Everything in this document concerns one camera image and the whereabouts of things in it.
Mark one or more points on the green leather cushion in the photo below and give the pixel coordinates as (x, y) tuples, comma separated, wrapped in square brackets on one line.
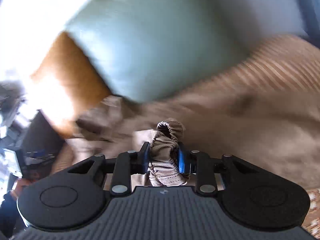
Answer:
[(155, 40)]

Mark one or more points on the dark grey sofa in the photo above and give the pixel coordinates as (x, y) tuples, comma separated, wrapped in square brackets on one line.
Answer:
[(47, 135)]

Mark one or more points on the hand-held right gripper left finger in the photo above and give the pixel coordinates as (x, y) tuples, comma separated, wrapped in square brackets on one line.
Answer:
[(146, 158)]

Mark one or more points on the person's left hand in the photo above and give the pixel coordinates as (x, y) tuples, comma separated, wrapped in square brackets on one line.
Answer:
[(23, 185)]

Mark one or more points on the woven rattan sofa mat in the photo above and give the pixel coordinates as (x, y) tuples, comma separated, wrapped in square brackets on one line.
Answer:
[(287, 62)]

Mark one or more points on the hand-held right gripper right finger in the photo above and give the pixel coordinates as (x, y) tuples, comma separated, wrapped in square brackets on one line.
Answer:
[(182, 161)]

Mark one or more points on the orange leather cushion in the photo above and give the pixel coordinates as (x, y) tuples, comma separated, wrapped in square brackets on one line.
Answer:
[(72, 75)]

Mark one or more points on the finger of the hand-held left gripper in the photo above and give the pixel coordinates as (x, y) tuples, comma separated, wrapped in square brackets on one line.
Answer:
[(41, 158)]

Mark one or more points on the person's left forearm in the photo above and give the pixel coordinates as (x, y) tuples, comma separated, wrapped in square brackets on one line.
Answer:
[(8, 212)]

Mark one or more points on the brown jacket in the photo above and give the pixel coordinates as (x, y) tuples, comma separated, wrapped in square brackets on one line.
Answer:
[(250, 135)]

